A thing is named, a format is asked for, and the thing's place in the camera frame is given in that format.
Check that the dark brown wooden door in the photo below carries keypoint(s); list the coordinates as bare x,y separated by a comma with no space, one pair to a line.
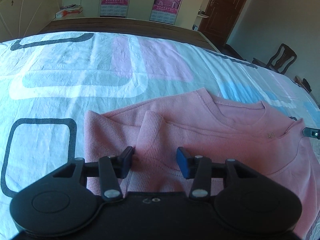
222,17

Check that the corner shelf unit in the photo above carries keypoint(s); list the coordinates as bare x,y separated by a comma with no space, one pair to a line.
201,14

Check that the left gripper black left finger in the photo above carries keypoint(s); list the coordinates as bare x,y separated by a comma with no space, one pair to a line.
111,169

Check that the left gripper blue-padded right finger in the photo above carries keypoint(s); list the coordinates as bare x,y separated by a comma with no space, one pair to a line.
197,168

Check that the lower right pink poster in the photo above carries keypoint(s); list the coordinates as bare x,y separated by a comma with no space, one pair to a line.
165,11

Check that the dark wooden bed frame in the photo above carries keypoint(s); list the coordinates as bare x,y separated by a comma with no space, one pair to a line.
132,27

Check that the cream round headboard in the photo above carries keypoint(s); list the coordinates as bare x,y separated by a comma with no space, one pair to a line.
21,18

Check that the pink sweater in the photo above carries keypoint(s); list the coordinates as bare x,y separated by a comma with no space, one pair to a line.
257,135

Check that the orange white box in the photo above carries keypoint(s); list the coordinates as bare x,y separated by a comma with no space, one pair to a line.
69,10

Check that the dark wooden chair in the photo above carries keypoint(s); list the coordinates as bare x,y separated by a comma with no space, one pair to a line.
280,61

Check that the patterned bed sheet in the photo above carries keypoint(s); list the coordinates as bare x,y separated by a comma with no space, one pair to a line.
49,81

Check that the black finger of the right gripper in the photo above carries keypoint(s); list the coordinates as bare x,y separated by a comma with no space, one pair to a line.
311,132

